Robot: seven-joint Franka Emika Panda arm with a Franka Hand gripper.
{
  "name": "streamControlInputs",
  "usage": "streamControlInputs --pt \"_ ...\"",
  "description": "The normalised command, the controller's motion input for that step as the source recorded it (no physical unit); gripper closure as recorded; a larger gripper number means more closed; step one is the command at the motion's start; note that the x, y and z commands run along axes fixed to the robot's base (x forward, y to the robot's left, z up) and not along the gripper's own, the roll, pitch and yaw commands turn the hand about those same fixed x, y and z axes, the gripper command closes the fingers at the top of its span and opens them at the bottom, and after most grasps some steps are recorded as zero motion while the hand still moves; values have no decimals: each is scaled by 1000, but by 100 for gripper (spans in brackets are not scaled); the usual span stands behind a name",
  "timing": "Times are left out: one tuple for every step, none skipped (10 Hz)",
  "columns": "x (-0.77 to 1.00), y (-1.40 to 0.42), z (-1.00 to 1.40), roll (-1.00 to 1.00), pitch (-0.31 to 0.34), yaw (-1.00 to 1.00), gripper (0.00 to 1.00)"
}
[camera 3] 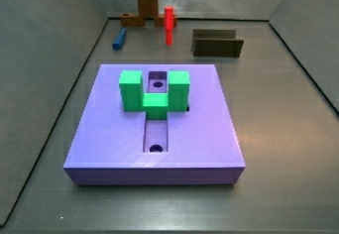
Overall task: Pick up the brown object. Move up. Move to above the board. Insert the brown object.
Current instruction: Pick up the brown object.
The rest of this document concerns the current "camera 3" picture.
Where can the purple base board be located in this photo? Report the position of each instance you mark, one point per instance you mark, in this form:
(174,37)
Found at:
(112,154)

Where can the brown T-shaped block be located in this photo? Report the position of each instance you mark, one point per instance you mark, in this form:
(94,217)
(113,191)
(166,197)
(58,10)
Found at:
(146,12)

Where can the red peg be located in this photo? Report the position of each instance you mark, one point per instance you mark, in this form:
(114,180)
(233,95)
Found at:
(168,24)

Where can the blue peg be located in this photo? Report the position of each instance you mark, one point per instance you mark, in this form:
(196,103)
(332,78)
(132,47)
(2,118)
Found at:
(118,40)

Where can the green U-shaped block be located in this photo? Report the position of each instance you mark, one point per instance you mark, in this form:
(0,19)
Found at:
(165,94)

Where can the dark grey U-shaped block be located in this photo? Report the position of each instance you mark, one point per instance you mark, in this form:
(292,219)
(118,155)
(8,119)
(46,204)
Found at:
(216,43)

